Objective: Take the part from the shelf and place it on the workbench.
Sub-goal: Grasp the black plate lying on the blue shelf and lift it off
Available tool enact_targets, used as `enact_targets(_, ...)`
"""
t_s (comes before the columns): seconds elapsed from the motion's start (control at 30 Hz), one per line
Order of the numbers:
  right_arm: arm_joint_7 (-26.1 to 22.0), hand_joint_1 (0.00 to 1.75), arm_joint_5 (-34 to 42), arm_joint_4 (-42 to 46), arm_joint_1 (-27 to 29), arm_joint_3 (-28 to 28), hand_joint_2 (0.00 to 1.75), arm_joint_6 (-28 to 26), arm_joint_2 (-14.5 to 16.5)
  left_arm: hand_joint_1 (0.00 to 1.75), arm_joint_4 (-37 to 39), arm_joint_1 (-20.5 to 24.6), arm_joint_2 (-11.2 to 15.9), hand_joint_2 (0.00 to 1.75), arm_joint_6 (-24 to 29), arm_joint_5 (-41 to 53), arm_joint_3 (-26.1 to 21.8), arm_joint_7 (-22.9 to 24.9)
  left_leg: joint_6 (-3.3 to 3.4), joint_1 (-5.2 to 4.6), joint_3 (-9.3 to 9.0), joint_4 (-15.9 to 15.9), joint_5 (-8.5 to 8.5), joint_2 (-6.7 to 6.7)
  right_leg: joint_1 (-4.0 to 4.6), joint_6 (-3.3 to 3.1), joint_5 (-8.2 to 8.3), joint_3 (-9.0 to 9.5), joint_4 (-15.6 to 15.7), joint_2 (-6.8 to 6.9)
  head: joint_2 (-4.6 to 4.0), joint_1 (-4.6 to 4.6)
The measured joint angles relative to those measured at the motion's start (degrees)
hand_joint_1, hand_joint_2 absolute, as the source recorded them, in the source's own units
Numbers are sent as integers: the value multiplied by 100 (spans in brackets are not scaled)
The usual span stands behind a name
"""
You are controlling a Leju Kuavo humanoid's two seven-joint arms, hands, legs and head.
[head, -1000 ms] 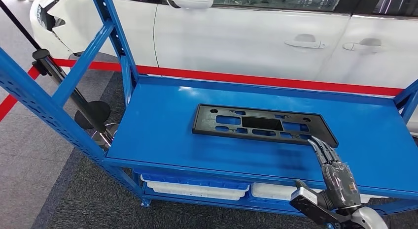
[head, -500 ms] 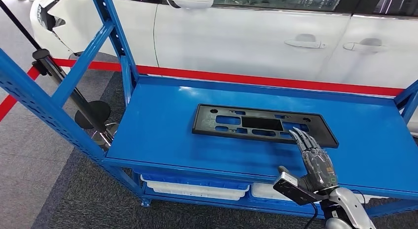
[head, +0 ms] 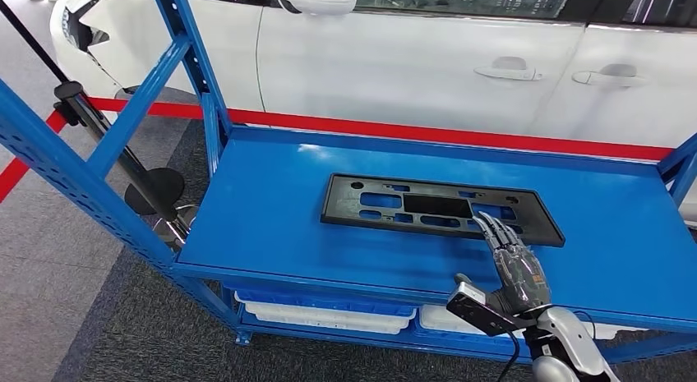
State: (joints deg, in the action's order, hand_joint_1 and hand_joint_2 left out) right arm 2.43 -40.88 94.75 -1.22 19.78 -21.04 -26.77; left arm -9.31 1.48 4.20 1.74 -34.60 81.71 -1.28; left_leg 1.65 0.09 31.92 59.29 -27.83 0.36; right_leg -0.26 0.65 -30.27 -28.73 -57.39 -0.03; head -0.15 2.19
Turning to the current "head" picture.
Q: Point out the black plastic panel part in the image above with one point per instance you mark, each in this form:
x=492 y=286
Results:
x=343 y=205

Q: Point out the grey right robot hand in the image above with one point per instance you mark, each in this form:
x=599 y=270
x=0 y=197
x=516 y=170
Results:
x=520 y=276

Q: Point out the blue metal shelf rack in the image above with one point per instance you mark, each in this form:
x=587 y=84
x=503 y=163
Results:
x=272 y=216

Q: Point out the white car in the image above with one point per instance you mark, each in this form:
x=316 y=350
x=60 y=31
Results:
x=408 y=69

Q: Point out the white plastic bin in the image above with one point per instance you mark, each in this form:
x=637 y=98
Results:
x=441 y=319
x=326 y=316
x=326 y=328

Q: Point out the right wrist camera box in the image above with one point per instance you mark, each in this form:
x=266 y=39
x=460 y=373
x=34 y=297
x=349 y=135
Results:
x=471 y=306

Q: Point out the red barrier belt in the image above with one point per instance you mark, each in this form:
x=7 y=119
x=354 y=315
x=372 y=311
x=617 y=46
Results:
x=381 y=130
x=13 y=175

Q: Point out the black stanchion post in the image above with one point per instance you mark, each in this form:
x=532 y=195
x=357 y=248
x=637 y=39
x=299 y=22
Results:
x=158 y=189

